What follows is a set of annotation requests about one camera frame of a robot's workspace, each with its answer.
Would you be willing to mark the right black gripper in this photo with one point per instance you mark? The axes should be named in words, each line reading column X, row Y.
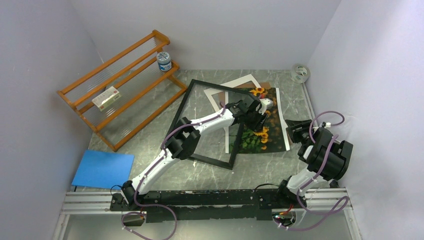
column 305, row 125

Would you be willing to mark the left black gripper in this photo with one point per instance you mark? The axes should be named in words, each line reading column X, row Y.
column 260, row 122

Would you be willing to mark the sunflower photo print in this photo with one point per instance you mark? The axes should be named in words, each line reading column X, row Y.
column 273, row 138

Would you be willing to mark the white mat board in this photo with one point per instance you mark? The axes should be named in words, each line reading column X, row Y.
column 216, row 98

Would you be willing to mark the black picture frame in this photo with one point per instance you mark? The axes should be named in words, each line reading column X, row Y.
column 238, row 137

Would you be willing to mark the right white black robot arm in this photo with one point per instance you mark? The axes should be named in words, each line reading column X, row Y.
column 326, row 161

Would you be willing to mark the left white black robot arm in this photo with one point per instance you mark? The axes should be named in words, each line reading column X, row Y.
column 182, row 141

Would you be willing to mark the clear tape roll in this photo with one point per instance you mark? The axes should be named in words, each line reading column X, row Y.
column 299, row 73

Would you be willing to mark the blue white jar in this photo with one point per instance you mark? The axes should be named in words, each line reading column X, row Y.
column 164, row 61

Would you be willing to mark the orange wooden rack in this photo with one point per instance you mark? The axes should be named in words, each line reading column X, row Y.
column 146, row 91

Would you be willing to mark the white red small box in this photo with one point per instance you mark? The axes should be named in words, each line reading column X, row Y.
column 106, row 98

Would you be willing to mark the blue paper sheet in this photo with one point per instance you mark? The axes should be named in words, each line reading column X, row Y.
column 99, row 169

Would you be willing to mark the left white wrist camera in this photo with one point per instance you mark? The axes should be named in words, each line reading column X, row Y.
column 265, row 104

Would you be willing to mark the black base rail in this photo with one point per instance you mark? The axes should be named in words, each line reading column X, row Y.
column 185, row 205

